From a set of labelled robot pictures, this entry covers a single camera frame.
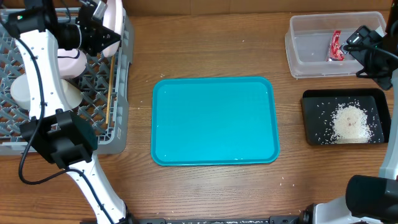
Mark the large white plate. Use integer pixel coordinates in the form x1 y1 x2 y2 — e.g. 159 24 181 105
102 0 125 57

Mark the wooden chopstick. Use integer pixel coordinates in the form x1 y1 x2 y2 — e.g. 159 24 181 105
105 55 116 124

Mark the red sauce packet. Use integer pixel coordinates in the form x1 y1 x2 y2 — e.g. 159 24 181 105
326 30 345 62

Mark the small white bowl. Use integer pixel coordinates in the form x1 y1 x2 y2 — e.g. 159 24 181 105
57 49 87 79

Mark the white cup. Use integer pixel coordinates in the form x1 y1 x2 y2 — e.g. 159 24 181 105
61 80 83 109

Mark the pile of rice scraps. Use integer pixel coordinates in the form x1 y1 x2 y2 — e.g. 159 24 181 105
311 96 384 145

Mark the grey metal bowl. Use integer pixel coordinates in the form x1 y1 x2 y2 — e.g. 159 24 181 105
10 74 30 110

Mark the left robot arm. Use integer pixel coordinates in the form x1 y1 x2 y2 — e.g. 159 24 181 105
1 1 134 223

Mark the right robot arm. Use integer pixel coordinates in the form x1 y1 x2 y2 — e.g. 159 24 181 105
297 1 397 223

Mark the clear plastic waste bin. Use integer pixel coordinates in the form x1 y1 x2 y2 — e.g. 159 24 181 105
285 11 386 78

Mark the grey plastic dish rack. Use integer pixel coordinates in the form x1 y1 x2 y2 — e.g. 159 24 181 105
1 16 134 156

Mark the black plastic tray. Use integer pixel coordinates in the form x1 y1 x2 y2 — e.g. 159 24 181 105
302 88 391 145

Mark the teal serving tray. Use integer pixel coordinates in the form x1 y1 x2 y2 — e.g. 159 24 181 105
150 77 280 166

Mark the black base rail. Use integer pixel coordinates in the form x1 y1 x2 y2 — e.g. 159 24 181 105
122 213 313 224

